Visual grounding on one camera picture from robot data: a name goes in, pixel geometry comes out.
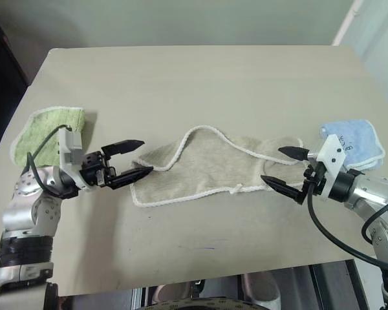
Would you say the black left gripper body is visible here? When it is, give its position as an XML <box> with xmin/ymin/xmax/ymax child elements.
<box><xmin>80</xmin><ymin>150</ymin><xmax>118</xmax><ymax>190</ymax></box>

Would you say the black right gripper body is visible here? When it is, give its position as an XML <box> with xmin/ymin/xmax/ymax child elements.
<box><xmin>296</xmin><ymin>160</ymin><xmax>327</xmax><ymax>206</ymax></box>

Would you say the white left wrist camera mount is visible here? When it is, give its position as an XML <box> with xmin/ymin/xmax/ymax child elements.
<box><xmin>58</xmin><ymin>127</ymin><xmax>93</xmax><ymax>190</ymax></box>

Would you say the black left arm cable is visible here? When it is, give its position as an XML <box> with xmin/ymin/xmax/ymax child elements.
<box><xmin>25</xmin><ymin>124</ymin><xmax>74</xmax><ymax>194</ymax></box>

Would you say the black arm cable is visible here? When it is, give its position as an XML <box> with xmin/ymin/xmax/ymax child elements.
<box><xmin>305</xmin><ymin>180</ymin><xmax>388</xmax><ymax>271</ymax></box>
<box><xmin>25</xmin><ymin>124</ymin><xmax>74</xmax><ymax>194</ymax></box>

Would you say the dark speckled rounded shape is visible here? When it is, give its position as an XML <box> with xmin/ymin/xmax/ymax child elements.
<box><xmin>145</xmin><ymin>295</ymin><xmax>259</xmax><ymax>310</ymax></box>

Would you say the green cloth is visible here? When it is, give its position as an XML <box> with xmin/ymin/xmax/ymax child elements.
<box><xmin>10</xmin><ymin>105</ymin><xmax>86</xmax><ymax>167</ymax></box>

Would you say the dark metal table frame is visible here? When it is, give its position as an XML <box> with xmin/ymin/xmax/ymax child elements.
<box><xmin>310</xmin><ymin>258</ymin><xmax>370</xmax><ymax>310</ymax></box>

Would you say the grey rounded shape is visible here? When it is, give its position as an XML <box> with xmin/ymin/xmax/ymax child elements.
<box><xmin>241</xmin><ymin>271</ymin><xmax>281</xmax><ymax>310</ymax></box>

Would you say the beige cloth white trim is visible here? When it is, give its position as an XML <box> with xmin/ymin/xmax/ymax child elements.
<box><xmin>130</xmin><ymin>125</ymin><xmax>307</xmax><ymax>209</ymax></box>

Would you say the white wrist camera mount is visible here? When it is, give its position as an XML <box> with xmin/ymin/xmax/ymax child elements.
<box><xmin>314</xmin><ymin>133</ymin><xmax>347</xmax><ymax>200</ymax></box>
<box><xmin>58</xmin><ymin>127</ymin><xmax>93</xmax><ymax>190</ymax></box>

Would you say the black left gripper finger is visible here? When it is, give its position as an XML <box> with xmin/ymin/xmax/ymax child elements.
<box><xmin>108</xmin><ymin>166</ymin><xmax>154</xmax><ymax>191</ymax></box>
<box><xmin>101</xmin><ymin>139</ymin><xmax>146</xmax><ymax>156</ymax></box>

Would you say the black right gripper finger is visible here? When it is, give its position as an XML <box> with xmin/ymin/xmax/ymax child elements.
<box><xmin>260</xmin><ymin>175</ymin><xmax>304</xmax><ymax>205</ymax></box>
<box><xmin>277</xmin><ymin>145</ymin><xmax>310</xmax><ymax>161</ymax></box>

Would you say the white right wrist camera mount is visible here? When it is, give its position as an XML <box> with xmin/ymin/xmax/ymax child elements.
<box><xmin>314</xmin><ymin>133</ymin><xmax>347</xmax><ymax>200</ymax></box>

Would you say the blue cloth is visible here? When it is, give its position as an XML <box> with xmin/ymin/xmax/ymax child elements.
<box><xmin>319</xmin><ymin>118</ymin><xmax>386</xmax><ymax>171</ymax></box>

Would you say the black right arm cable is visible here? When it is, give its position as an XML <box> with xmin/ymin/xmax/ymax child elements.
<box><xmin>305</xmin><ymin>180</ymin><xmax>388</xmax><ymax>271</ymax></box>

